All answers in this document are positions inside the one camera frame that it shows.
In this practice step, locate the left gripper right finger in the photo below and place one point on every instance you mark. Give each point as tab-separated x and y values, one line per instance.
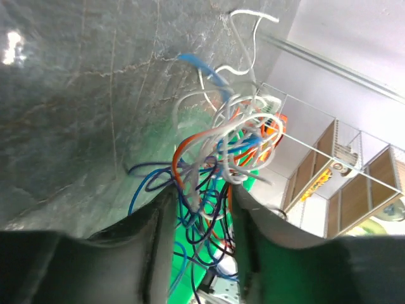
278	262

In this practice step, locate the white wire shelf rack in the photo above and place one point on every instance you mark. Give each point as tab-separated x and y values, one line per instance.
331	178

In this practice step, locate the orange snack box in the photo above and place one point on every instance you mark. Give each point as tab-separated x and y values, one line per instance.
270	127

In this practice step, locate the green six-compartment bin tray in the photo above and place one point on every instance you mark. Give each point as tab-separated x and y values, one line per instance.
203	236

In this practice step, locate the grey-green pump bottle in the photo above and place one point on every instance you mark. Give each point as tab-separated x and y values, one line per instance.
394	212

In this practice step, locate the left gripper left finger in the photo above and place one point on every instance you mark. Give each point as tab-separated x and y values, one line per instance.
127	262

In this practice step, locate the yellow candy bag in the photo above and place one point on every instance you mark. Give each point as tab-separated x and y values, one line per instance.
321	180

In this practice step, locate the light green pump bottle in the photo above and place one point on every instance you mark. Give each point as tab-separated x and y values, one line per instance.
371	227

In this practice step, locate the white paper cup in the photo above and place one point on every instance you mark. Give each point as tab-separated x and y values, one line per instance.
350	168

